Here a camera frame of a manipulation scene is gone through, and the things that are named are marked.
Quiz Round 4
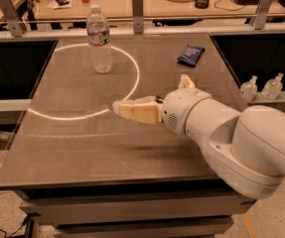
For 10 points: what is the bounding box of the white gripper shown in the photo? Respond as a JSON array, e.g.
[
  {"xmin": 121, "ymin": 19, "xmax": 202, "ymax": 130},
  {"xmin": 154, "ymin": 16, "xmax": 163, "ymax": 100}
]
[{"xmin": 112, "ymin": 74, "xmax": 212, "ymax": 136}]

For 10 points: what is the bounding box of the clear plastic water bottle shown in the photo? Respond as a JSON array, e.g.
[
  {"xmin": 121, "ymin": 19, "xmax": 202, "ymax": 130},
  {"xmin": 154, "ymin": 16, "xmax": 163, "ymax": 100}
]
[{"xmin": 86, "ymin": 4, "xmax": 112, "ymax": 73}]

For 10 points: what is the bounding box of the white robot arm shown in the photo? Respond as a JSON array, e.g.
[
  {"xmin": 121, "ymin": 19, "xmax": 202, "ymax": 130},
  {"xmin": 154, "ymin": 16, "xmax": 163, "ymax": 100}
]
[{"xmin": 113, "ymin": 74, "xmax": 285, "ymax": 199}]

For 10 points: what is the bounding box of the blue rxbar blueberry packet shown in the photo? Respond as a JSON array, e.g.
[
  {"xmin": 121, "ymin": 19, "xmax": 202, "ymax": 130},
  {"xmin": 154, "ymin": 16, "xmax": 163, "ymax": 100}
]
[{"xmin": 177, "ymin": 45, "xmax": 206, "ymax": 67}]

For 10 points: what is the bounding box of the left clear sanitizer bottle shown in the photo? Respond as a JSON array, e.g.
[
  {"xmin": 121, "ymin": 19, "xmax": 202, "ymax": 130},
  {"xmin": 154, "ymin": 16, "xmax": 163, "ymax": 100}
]
[{"xmin": 240, "ymin": 75, "xmax": 257, "ymax": 102}]

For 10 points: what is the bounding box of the clear sanitizer bottle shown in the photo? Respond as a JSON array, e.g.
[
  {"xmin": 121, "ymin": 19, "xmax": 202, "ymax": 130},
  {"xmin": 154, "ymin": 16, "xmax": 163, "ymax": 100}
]
[
  {"xmin": 240, "ymin": 75, "xmax": 257, "ymax": 102},
  {"xmin": 261, "ymin": 72, "xmax": 284, "ymax": 100}
]

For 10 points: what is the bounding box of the right clear sanitizer bottle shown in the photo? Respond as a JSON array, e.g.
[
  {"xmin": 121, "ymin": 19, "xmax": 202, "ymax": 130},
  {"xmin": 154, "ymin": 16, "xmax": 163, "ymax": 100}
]
[{"xmin": 261, "ymin": 72, "xmax": 284, "ymax": 100}]

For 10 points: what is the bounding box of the black mesh pen cup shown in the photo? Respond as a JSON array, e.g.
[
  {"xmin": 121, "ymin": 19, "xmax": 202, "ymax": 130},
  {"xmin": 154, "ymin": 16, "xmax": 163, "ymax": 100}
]
[{"xmin": 195, "ymin": 0, "xmax": 210, "ymax": 9}]

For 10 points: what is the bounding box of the grey table drawer base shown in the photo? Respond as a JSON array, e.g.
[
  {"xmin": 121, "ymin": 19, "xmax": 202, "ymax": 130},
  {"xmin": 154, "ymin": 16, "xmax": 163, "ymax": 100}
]
[{"xmin": 19, "ymin": 178, "xmax": 257, "ymax": 238}]

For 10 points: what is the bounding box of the middle metal rail bracket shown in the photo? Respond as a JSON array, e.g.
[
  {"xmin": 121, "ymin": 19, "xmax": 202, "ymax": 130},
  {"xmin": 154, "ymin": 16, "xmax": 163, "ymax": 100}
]
[{"xmin": 132, "ymin": 0, "xmax": 144, "ymax": 34}]

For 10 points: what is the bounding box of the metal rail bracket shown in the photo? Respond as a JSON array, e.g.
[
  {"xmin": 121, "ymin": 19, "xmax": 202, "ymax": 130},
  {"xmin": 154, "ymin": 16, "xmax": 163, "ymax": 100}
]
[
  {"xmin": 250, "ymin": 0, "xmax": 274, "ymax": 30},
  {"xmin": 132, "ymin": 0, "xmax": 144, "ymax": 34},
  {"xmin": 0, "ymin": 0, "xmax": 26, "ymax": 38}
]

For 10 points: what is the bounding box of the black desk cable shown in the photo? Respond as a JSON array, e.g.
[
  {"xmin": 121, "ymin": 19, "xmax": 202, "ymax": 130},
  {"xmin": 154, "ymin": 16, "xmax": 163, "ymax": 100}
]
[{"xmin": 213, "ymin": 0, "xmax": 247, "ymax": 12}]

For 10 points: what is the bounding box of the right metal rail bracket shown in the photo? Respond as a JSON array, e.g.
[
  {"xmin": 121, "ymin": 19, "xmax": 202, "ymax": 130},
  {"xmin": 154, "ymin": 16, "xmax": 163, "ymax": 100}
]
[{"xmin": 250, "ymin": 0, "xmax": 274, "ymax": 30}]

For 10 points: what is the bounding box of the left metal rail bracket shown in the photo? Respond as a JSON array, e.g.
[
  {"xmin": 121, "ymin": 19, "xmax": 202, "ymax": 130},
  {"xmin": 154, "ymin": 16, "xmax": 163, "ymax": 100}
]
[{"xmin": 0, "ymin": 0, "xmax": 26, "ymax": 38}]

